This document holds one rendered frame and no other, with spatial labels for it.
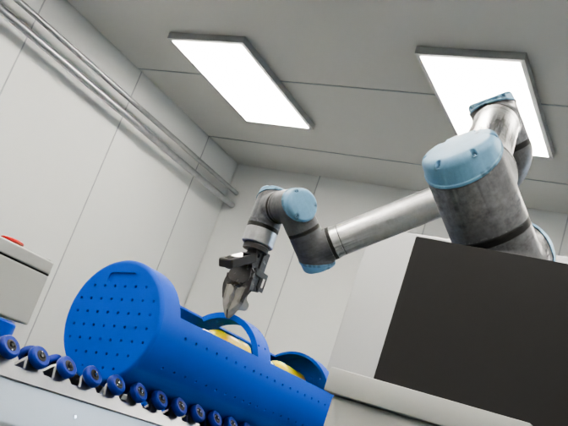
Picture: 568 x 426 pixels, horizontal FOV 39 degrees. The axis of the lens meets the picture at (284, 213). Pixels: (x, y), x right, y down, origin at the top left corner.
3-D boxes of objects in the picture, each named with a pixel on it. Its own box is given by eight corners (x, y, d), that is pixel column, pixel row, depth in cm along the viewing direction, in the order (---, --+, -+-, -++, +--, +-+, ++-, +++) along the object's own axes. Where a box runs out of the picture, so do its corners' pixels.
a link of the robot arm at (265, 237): (266, 226, 214) (238, 222, 220) (260, 243, 213) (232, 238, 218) (282, 239, 221) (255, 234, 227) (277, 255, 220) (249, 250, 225)
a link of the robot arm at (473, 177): (527, 228, 140) (538, 135, 207) (493, 137, 137) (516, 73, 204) (445, 253, 146) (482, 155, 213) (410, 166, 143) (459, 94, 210)
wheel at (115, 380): (129, 387, 169) (122, 391, 170) (119, 369, 169) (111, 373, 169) (121, 395, 165) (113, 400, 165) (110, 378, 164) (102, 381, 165)
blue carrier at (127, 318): (328, 456, 233) (344, 360, 243) (143, 389, 165) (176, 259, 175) (248, 442, 248) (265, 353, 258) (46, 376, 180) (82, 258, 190)
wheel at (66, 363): (80, 363, 158) (73, 368, 159) (65, 350, 156) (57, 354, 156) (75, 380, 154) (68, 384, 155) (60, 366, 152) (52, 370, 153)
